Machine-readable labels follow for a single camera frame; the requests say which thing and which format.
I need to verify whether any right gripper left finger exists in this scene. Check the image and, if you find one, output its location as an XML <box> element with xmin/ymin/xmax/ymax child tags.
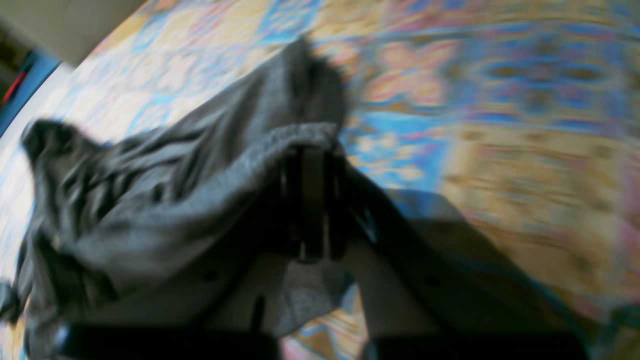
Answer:
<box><xmin>55</xmin><ymin>146</ymin><xmax>316</xmax><ymax>360</ymax></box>

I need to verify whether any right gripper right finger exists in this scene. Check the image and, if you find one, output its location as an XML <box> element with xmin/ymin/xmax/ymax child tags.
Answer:
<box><xmin>315</xmin><ymin>151</ymin><xmax>589</xmax><ymax>360</ymax></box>

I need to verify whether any grey t-shirt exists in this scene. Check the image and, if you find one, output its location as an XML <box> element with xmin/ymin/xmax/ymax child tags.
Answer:
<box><xmin>1</xmin><ymin>38</ymin><xmax>347</xmax><ymax>360</ymax></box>

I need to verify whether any patterned tablecloth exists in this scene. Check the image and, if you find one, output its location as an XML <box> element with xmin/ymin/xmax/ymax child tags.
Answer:
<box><xmin>1</xmin><ymin>0</ymin><xmax>639</xmax><ymax>360</ymax></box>

